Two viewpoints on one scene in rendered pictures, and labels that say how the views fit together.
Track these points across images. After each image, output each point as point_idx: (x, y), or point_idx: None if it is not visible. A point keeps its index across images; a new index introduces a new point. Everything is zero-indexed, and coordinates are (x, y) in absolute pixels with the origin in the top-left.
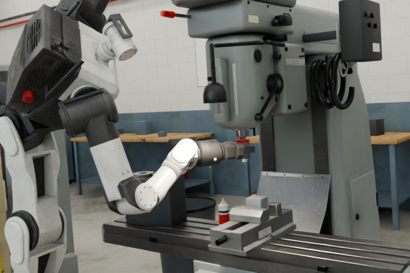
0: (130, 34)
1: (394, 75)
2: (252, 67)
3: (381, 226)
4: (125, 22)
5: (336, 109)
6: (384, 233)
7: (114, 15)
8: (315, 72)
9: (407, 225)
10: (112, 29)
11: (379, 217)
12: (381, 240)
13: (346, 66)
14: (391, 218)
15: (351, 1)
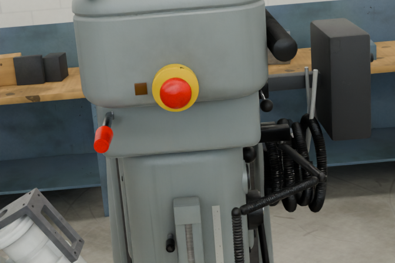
0: (80, 240)
1: None
2: (244, 203)
3: (84, 214)
4: (57, 211)
5: (263, 189)
6: (96, 226)
7: (33, 202)
8: (288, 162)
9: None
10: (30, 239)
11: (73, 198)
12: (101, 241)
13: (303, 130)
14: (89, 195)
15: (355, 40)
